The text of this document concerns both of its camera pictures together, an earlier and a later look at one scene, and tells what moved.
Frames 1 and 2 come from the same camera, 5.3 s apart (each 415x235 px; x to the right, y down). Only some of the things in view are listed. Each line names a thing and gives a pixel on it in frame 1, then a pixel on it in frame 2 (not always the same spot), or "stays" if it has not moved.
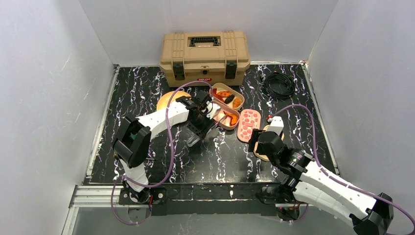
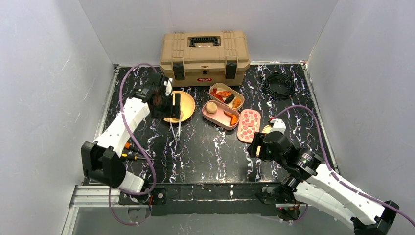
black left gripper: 201,130 to 176,105
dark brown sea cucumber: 229,99 stays
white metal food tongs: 219,123 to 176,136
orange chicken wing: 234,119 stays
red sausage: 218,96 stays
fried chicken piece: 237,102 stays
